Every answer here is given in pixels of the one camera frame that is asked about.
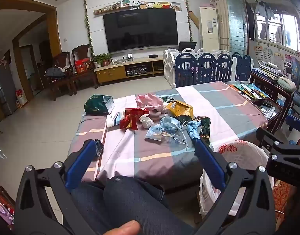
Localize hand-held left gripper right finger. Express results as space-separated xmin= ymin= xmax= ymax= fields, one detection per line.
xmin=194 ymin=138 xmax=276 ymax=235

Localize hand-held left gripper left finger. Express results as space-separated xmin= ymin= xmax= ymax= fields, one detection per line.
xmin=14 ymin=139 xmax=104 ymax=235

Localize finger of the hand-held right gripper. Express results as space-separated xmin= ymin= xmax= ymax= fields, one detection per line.
xmin=286 ymin=114 xmax=300 ymax=134
xmin=256 ymin=128 xmax=283 ymax=159

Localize small dark packet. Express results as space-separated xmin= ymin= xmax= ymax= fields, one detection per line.
xmin=94 ymin=139 xmax=104 ymax=157

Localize white plastic bin bag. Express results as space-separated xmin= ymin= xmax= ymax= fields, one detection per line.
xmin=199 ymin=139 xmax=275 ymax=218

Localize dark green packet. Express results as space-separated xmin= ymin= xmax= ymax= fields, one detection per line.
xmin=194 ymin=117 xmax=211 ymax=142

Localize white blue tube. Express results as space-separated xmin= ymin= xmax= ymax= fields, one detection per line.
xmin=106 ymin=112 xmax=126 ymax=128

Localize light blue face mask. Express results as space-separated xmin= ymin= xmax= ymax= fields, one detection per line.
xmin=160 ymin=116 xmax=188 ymax=131

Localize clear plastic bag blue print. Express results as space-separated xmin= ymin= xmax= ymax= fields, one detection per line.
xmin=145 ymin=125 xmax=189 ymax=148

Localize red snack packet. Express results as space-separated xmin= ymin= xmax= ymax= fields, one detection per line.
xmin=120 ymin=115 xmax=139 ymax=130

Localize yellow snack bag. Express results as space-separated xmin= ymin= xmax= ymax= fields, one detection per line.
xmin=166 ymin=101 xmax=194 ymax=118

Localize pink plastic packet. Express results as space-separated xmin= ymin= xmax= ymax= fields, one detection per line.
xmin=136 ymin=93 xmax=164 ymax=109

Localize person's left hand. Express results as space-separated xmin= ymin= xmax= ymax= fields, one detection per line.
xmin=104 ymin=220 xmax=141 ymax=235

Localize grey green cushion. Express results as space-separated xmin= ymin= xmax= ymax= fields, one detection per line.
xmin=277 ymin=77 xmax=297 ymax=92

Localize dark wooden side table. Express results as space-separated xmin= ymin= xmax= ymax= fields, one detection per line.
xmin=249 ymin=71 xmax=296 ymax=133

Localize blue backpack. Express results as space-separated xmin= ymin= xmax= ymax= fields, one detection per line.
xmin=291 ymin=56 xmax=300 ymax=86

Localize row of picture books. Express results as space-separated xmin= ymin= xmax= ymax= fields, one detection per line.
xmin=229 ymin=83 xmax=269 ymax=101

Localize plaid tablecloth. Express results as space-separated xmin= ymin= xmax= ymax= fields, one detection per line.
xmin=67 ymin=81 xmax=268 ymax=191

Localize dark green tissue box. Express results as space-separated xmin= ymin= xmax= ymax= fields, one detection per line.
xmin=84 ymin=95 xmax=115 ymax=115

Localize stack of books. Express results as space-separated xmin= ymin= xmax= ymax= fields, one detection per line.
xmin=253 ymin=61 xmax=285 ymax=80

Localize person's blue jeans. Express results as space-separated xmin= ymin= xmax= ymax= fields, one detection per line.
xmin=70 ymin=175 xmax=198 ymax=235

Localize red white bag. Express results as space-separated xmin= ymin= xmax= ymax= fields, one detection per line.
xmin=16 ymin=89 xmax=28 ymax=107

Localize black bag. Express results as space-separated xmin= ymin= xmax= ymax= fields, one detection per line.
xmin=44 ymin=67 xmax=66 ymax=77

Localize wooden television cabinet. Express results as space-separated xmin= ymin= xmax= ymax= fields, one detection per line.
xmin=94 ymin=56 xmax=165 ymax=84

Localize white navy playpen fence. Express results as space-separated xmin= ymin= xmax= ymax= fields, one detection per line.
xmin=163 ymin=48 xmax=254 ymax=89

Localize red gift box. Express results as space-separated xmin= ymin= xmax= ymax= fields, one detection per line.
xmin=75 ymin=58 xmax=92 ymax=74

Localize window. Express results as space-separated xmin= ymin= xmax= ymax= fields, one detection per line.
xmin=254 ymin=4 xmax=300 ymax=52

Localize dark wooden armchair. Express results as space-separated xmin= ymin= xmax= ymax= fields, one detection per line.
xmin=72 ymin=44 xmax=99 ymax=95
xmin=44 ymin=51 xmax=74 ymax=101

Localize potted green plant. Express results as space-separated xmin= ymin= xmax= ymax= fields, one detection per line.
xmin=92 ymin=53 xmax=112 ymax=68

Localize grey refrigerator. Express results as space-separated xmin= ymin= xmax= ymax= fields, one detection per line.
xmin=0 ymin=64 xmax=12 ymax=115

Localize black audio receiver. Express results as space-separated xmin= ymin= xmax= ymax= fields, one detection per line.
xmin=125 ymin=65 xmax=148 ymax=76

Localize hanging clothes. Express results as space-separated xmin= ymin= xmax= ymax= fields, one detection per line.
xmin=253 ymin=1 xmax=275 ymax=20

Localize black monitor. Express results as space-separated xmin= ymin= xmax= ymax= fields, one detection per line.
xmin=178 ymin=41 xmax=197 ymax=52

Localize beige curtain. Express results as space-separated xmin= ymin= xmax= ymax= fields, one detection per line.
xmin=208 ymin=0 xmax=230 ymax=52

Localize standing air conditioner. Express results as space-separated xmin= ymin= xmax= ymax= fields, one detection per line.
xmin=199 ymin=6 xmax=219 ymax=51

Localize ivy garland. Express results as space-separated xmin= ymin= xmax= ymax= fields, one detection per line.
xmin=84 ymin=0 xmax=94 ymax=57
xmin=183 ymin=0 xmax=193 ymax=42

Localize black television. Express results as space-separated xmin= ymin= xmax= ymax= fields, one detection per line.
xmin=103 ymin=8 xmax=179 ymax=53

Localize wooden wall shelf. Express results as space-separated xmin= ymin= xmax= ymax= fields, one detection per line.
xmin=93 ymin=5 xmax=131 ymax=15

